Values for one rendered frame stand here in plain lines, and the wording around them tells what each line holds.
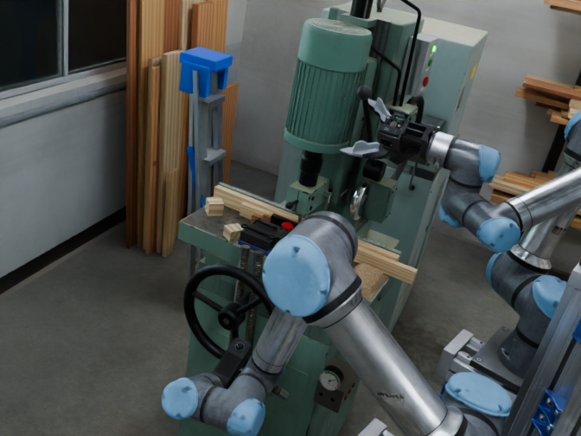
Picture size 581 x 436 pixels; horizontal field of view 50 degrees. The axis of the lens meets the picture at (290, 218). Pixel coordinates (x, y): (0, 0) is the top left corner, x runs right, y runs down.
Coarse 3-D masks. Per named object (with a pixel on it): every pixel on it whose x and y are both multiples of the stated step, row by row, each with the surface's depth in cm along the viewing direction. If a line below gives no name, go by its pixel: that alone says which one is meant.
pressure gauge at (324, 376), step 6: (330, 366) 166; (324, 372) 165; (330, 372) 163; (336, 372) 164; (324, 378) 165; (330, 378) 164; (336, 378) 164; (342, 378) 165; (324, 384) 166; (330, 384) 165; (336, 384) 164; (330, 390) 166
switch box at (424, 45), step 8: (424, 40) 172; (432, 40) 175; (408, 48) 175; (416, 48) 174; (424, 48) 173; (408, 56) 176; (416, 56) 175; (424, 56) 174; (432, 56) 180; (416, 64) 175; (424, 64) 175; (416, 72) 176; (424, 72) 177; (400, 80) 179; (408, 80) 178; (416, 80) 177; (400, 88) 180; (408, 88) 179; (416, 88) 178; (424, 88) 185
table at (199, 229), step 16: (224, 208) 189; (192, 224) 177; (208, 224) 179; (224, 224) 180; (240, 224) 182; (192, 240) 178; (208, 240) 175; (224, 240) 173; (224, 256) 175; (384, 288) 167; (368, 304) 158
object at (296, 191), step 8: (320, 176) 180; (296, 184) 172; (320, 184) 175; (328, 184) 179; (288, 192) 171; (296, 192) 170; (304, 192) 169; (312, 192) 170; (320, 192) 175; (288, 200) 172; (304, 200) 170; (312, 200) 170; (320, 200) 178; (296, 208) 172; (304, 208) 171; (312, 208) 174
